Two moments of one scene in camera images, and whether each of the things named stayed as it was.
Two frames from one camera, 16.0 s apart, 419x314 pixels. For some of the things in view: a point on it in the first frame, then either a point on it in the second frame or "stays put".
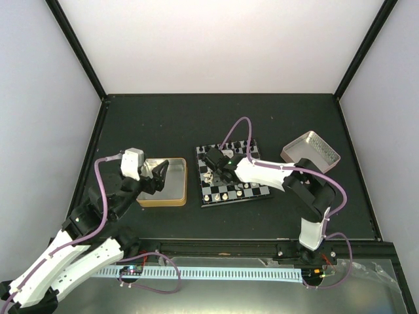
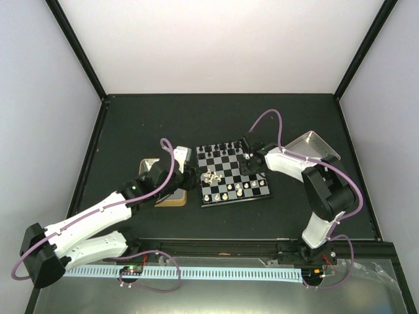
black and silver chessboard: (213, 193) stays put
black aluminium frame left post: (63, 21) stays put
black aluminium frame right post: (370, 36) stays put
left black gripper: (159, 178) -> (191, 179)
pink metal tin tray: (310, 146) stays put
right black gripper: (216, 174) -> (259, 171)
